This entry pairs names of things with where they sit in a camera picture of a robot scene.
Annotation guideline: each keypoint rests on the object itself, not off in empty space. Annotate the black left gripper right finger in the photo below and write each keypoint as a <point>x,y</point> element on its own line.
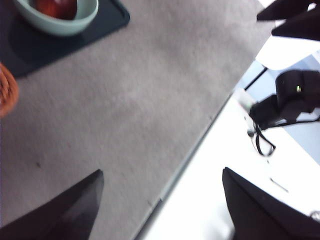
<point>257,215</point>

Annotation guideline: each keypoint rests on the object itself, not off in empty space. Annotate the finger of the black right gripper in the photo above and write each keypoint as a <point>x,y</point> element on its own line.
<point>302,26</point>
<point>285,8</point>

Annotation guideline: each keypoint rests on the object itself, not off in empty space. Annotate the black rectangular tray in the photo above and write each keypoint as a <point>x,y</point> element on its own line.
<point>100,27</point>

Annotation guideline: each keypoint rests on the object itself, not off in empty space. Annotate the brown wicker basket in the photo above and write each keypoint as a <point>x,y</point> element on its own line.
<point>7,92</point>

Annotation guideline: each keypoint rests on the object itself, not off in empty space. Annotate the dark purple plum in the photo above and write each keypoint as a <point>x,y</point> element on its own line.
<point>57,8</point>

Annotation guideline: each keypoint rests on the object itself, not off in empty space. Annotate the teal ribbed bowl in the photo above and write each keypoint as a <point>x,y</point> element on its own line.
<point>62,27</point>

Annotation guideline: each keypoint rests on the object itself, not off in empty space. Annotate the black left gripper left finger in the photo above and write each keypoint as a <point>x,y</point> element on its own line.
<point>62,215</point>

